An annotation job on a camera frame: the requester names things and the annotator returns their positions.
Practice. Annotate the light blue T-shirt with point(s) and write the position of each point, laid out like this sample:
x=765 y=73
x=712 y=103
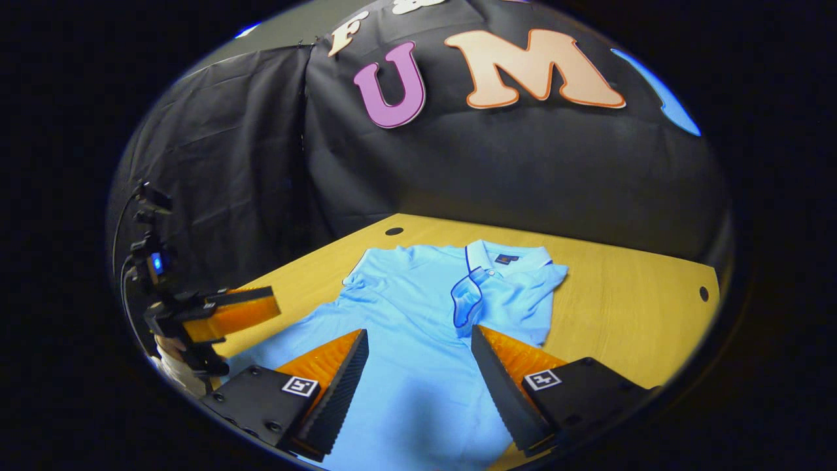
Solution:
x=405 y=314

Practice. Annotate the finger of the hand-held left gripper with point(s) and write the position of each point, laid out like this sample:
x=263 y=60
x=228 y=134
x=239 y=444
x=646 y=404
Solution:
x=235 y=319
x=242 y=297

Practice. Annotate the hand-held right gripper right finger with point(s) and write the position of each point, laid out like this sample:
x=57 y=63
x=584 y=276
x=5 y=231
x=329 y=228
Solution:
x=500 y=392

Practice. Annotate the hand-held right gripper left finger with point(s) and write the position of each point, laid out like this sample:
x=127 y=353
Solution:
x=337 y=392

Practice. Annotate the black backdrop cloth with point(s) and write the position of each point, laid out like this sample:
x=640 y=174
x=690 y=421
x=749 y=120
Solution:
x=523 y=170

